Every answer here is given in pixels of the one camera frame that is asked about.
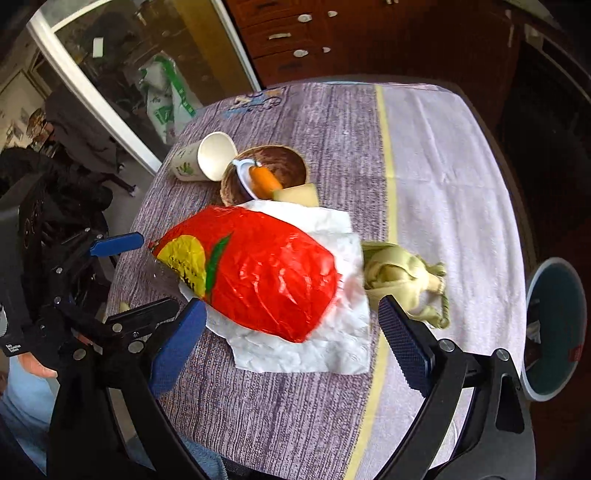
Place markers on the glass sliding door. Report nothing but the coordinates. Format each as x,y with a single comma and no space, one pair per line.
113,55

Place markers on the green peel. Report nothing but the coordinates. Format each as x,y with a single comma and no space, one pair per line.
418,287

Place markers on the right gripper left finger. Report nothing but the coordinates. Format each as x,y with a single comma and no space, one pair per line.
85,441

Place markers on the person's left hand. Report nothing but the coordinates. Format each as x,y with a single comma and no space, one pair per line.
32,366

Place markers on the blue sleeve left forearm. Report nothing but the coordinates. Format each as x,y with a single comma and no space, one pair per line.
26,408

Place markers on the wooden kitchen cabinets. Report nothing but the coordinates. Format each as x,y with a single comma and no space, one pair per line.
473,44

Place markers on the teal trash bin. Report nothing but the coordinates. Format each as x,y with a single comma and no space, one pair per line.
556,329

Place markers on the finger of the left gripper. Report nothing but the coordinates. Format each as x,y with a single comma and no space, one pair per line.
116,245
135,334

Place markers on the orange carrot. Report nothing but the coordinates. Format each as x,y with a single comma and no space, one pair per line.
264,182

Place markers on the red yellow plastic bag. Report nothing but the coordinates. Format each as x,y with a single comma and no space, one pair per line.
258,271

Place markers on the pale yellow fruit piece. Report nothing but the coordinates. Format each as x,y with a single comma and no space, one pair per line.
304,195

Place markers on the white paper napkin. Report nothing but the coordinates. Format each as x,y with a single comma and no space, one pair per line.
341,342

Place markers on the green white sack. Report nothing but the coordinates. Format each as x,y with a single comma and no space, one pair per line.
170,103

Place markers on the purple white tablecloth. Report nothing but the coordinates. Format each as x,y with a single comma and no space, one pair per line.
412,166

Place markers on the wooden bowl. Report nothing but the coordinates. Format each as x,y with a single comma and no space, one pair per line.
286,164

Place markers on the white spoon in bowl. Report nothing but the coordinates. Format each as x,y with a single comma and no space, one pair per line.
242,167

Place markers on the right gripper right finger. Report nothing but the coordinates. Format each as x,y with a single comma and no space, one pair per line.
473,423

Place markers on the paper cup with flowers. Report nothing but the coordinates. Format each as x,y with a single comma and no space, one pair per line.
205,160

